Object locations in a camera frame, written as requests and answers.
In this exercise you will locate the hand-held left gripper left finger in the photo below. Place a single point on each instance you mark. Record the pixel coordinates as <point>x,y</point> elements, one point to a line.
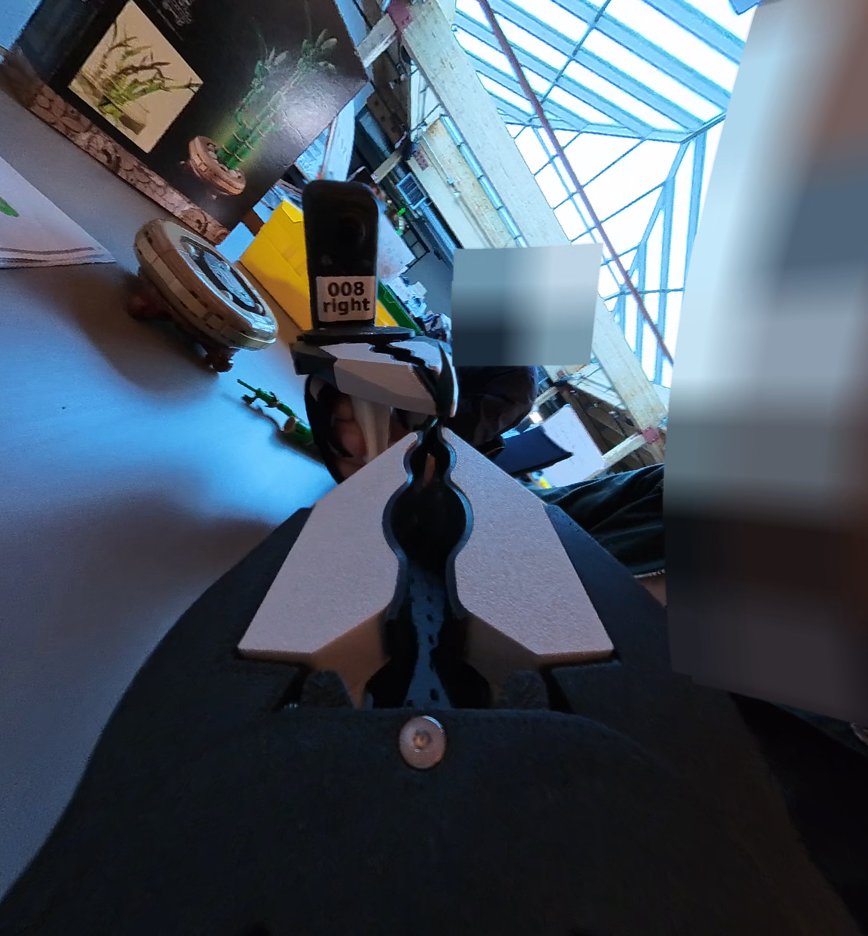
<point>317,585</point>

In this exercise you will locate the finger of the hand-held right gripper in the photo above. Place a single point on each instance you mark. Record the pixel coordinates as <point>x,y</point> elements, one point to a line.
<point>350,352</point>
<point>383,384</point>

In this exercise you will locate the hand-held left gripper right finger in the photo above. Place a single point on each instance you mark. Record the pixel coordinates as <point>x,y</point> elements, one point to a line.
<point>529,585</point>

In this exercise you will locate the person's right hand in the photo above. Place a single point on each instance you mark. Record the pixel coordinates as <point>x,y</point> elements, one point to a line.
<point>350,439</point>

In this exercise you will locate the yellow plastic bin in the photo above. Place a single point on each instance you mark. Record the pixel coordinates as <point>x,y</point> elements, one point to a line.
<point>280,248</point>

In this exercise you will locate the green toy bamboo stalk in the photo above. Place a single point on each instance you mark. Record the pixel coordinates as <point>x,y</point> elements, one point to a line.
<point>273,406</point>

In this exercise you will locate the person's dark clothing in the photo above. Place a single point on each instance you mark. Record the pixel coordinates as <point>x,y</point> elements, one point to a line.
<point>609,512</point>

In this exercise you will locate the round toy pot base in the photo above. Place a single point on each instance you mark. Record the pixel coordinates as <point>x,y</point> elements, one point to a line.
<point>200,285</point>

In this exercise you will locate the black box with bamboo picture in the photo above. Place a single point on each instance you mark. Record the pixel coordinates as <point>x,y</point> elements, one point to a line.
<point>207,95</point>

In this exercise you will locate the white instruction booklet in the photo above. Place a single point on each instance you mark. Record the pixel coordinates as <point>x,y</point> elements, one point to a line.
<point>17,219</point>

